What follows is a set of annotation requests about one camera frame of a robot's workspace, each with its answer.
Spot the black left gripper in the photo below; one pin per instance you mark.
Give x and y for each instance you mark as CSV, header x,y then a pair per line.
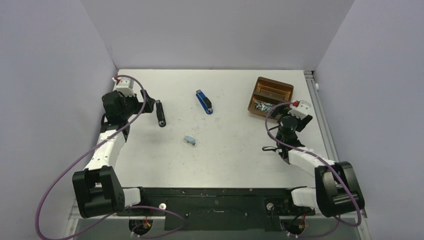
x,y
139,105

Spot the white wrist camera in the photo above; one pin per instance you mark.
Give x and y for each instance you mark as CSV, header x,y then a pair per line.
x,y
124,86
300,109

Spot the brown wooden tray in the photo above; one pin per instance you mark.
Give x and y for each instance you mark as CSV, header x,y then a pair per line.
x,y
269,91

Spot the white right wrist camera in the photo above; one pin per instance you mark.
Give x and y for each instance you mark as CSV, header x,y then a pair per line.
x,y
300,109

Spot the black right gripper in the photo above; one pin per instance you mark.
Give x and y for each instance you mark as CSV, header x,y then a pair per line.
x,y
303,123

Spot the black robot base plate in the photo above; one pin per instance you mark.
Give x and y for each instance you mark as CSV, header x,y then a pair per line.
x,y
219,209

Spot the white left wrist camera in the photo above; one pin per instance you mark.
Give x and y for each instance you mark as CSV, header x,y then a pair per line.
x,y
124,86

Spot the black stapler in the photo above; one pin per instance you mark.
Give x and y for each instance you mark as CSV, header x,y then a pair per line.
x,y
160,114

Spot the aluminium side rail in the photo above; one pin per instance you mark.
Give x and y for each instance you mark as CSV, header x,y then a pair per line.
x,y
328,141

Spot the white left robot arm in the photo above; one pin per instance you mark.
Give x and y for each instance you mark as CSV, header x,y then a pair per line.
x,y
97,188

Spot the pile of staple strips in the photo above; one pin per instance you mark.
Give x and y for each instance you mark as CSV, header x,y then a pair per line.
x,y
263,106

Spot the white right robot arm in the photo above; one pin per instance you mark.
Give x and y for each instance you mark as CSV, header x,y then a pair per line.
x,y
337,190

